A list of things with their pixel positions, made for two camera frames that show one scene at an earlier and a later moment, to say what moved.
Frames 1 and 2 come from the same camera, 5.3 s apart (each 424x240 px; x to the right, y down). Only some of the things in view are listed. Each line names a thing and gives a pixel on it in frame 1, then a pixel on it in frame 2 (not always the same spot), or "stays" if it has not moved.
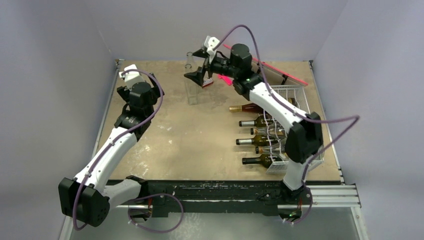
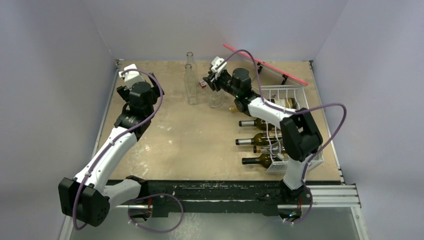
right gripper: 205,68 → 213,82
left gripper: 156,90 stays
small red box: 207,82 stays
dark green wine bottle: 265,160 stays
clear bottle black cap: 270,131 → 216,98
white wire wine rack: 275,131 stays
